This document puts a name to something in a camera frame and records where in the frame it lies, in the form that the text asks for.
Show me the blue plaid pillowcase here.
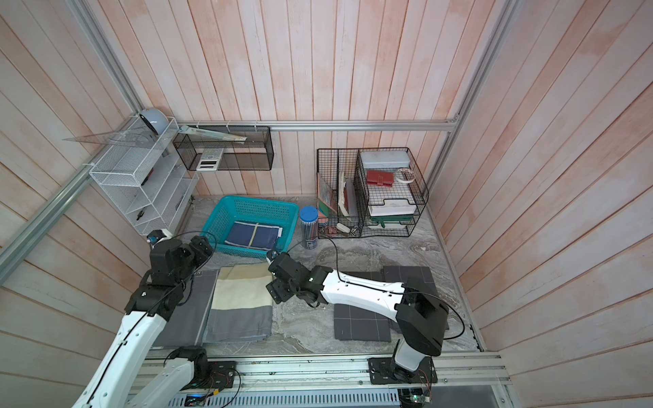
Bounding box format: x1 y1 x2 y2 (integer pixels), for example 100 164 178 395
224 222 283 251

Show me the beige grey striped pillowcase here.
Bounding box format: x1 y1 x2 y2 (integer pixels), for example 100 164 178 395
203 263 274 343

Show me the plain grey pillowcase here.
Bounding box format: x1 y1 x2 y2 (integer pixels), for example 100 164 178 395
152 270 219 349

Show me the teal plastic basket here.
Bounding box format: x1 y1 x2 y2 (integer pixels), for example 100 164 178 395
202 195 299 258

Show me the dark grey checked pillowcase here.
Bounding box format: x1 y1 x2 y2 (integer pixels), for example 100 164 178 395
382 264 450 333
333 269 393 343

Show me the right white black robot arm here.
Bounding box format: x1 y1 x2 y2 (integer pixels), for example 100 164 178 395
266 251 450 372

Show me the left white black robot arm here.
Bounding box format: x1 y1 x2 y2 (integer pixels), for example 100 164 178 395
73 229 217 407

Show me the blue lid pen cup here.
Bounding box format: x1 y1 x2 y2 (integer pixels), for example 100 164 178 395
299 206 319 250

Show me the white calculator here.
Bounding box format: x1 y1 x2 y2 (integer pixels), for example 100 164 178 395
196 148 224 172

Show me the white book stack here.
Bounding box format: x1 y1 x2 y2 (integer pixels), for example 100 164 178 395
368 199 417 217

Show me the clear triangle ruler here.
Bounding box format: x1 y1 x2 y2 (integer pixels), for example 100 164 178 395
64 127 157 149

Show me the red wallet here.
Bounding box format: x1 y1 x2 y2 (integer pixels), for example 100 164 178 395
366 170 395 187

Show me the grey round tape roll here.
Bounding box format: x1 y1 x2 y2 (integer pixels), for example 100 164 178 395
139 108 169 136

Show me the white pencil case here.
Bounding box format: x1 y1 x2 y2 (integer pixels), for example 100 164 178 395
360 151 411 169

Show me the white tape roll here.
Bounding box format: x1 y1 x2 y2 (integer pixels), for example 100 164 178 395
395 168 416 185

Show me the white wire wall shelf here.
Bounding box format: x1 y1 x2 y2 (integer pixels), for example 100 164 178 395
90 117 198 236

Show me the black wire desk organizer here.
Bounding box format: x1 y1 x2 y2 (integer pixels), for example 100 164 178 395
316 147 429 239

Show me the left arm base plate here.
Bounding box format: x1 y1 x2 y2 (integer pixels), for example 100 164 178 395
182 361 237 391

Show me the black wire wall basket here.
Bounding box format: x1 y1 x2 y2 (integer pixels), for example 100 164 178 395
173 125 275 172

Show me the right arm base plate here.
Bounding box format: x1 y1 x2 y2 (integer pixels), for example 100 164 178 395
367 356 438 385

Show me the aluminium mounting rail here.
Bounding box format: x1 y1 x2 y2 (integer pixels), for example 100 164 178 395
231 352 512 394

